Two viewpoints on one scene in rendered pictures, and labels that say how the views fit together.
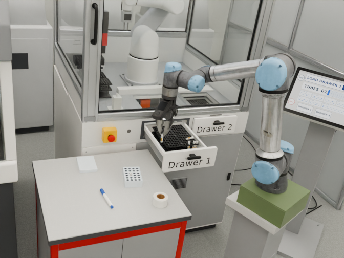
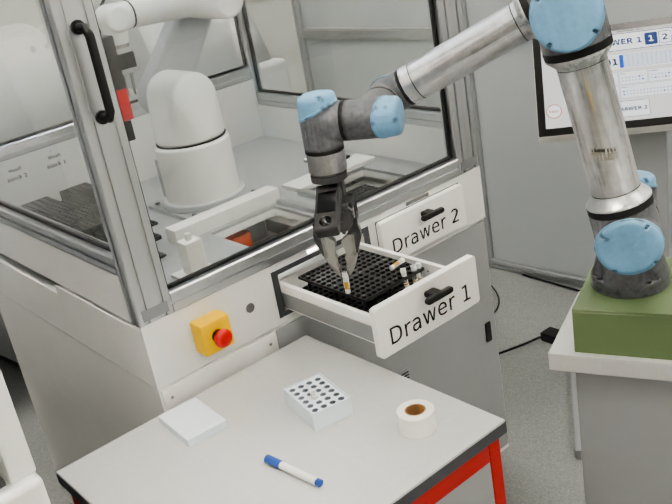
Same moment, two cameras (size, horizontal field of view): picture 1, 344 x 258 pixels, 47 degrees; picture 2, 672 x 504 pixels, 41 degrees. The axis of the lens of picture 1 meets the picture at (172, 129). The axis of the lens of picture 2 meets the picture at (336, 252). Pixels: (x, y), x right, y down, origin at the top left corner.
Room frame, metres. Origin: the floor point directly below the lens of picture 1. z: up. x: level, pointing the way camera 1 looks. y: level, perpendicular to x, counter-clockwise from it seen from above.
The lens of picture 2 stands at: (0.12, 0.33, 1.71)
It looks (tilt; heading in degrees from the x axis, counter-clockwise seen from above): 23 degrees down; 350
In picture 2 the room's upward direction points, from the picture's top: 10 degrees counter-clockwise
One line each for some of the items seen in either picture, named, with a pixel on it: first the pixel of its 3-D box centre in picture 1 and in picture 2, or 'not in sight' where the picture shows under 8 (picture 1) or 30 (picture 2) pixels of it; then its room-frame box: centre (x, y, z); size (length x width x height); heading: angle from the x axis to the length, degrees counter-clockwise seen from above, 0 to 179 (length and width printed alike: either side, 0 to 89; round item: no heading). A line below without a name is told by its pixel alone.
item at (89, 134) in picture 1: (144, 94); (225, 228); (2.45, 0.22, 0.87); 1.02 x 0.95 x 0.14; 117
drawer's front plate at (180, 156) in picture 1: (189, 158); (427, 304); (1.72, -0.11, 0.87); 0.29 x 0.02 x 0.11; 117
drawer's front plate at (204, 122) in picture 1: (214, 125); (423, 223); (2.14, -0.25, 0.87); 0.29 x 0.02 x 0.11; 117
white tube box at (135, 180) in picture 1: (132, 176); (317, 401); (1.63, 0.16, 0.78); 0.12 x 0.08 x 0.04; 16
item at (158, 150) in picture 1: (173, 140); (359, 286); (1.90, -0.02, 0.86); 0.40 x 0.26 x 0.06; 27
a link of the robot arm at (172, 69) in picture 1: (172, 75); (321, 122); (1.75, 0.03, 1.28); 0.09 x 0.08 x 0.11; 62
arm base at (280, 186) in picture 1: (273, 175); (629, 258); (1.62, -0.51, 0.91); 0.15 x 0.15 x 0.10
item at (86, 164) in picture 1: (86, 164); (192, 421); (1.70, 0.40, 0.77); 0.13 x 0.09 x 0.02; 23
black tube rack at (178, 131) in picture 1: (174, 140); (362, 285); (1.90, -0.02, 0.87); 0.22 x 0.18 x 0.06; 27
